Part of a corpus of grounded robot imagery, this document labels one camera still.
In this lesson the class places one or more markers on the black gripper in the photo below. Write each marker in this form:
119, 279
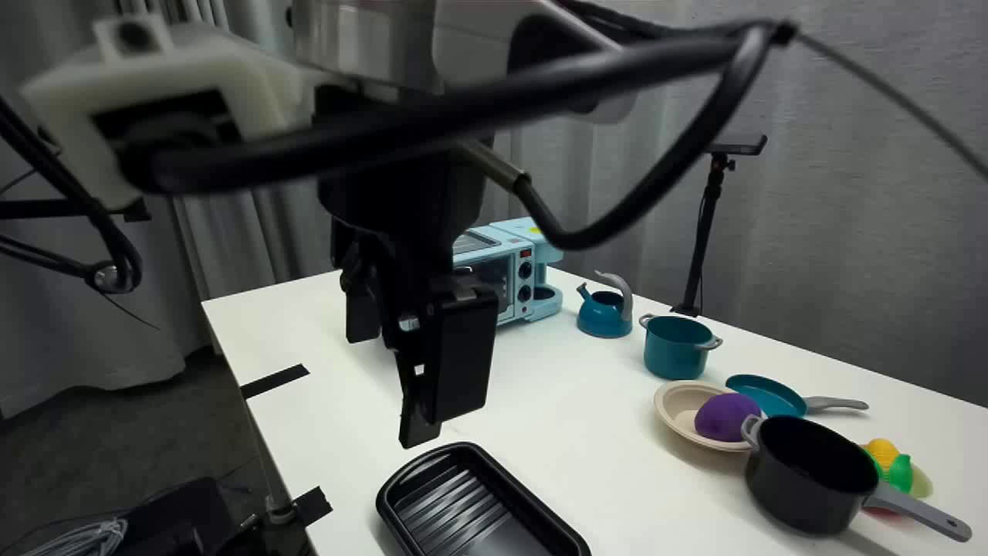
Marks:
401, 195

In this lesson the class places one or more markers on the purple toy object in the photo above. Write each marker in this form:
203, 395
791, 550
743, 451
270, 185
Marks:
725, 419

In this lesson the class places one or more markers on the beige plate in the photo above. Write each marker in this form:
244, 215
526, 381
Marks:
680, 413

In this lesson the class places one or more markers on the light blue toaster oven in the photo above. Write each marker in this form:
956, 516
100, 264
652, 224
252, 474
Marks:
515, 273

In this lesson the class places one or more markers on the black tape strip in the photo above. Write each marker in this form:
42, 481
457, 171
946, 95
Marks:
273, 381
313, 505

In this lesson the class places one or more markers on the black grill tray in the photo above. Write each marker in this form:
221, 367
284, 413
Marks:
463, 505

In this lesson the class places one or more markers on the teal toy pot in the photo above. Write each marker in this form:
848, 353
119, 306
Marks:
675, 351

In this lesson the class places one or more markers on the black tripod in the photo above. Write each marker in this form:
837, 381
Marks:
103, 276

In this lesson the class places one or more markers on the black saucepan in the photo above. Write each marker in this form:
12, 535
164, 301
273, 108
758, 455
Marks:
808, 474

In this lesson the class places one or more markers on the toy burger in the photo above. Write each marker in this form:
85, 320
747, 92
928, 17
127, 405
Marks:
885, 451

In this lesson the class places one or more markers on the black camera on stand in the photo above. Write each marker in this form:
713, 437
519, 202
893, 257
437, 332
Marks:
708, 226

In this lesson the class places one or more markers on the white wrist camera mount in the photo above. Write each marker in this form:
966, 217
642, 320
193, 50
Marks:
194, 72

